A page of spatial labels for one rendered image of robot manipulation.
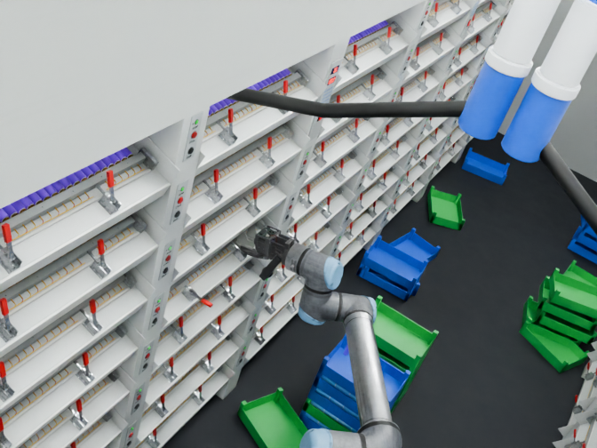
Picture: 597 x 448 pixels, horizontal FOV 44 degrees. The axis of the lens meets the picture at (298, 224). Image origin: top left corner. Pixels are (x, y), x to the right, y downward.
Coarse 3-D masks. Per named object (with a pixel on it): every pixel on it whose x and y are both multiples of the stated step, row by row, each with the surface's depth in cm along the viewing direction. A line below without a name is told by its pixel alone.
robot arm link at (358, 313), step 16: (352, 304) 230; (368, 304) 231; (336, 320) 231; (352, 320) 225; (368, 320) 225; (352, 336) 220; (368, 336) 218; (352, 352) 216; (368, 352) 213; (352, 368) 212; (368, 368) 208; (368, 384) 203; (384, 384) 206; (368, 400) 198; (384, 400) 199; (368, 416) 194; (384, 416) 194; (368, 432) 188; (384, 432) 187; (400, 432) 192
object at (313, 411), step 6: (306, 402) 303; (306, 408) 304; (312, 408) 302; (312, 414) 304; (318, 414) 302; (324, 414) 300; (324, 420) 302; (330, 420) 300; (330, 426) 301; (336, 426) 300; (342, 426) 298
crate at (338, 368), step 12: (336, 348) 299; (324, 360) 287; (336, 360) 299; (348, 360) 300; (384, 360) 298; (324, 372) 290; (336, 372) 287; (348, 372) 295; (384, 372) 300; (396, 372) 297; (408, 372) 293; (348, 384) 286; (396, 384) 297
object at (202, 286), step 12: (264, 216) 255; (228, 252) 242; (228, 264) 239; (240, 264) 242; (204, 276) 231; (216, 276) 234; (228, 276) 241; (180, 288) 224; (204, 288) 228; (180, 300) 221; (168, 312) 216; (180, 312) 218; (168, 324) 216
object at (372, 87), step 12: (372, 72) 282; (384, 72) 286; (348, 84) 269; (360, 84) 274; (372, 84) 272; (384, 84) 286; (336, 96) 259; (348, 96) 266; (360, 96) 272; (372, 96) 273; (384, 96) 288; (324, 120) 251; (336, 120) 253; (348, 120) 265; (324, 132) 247
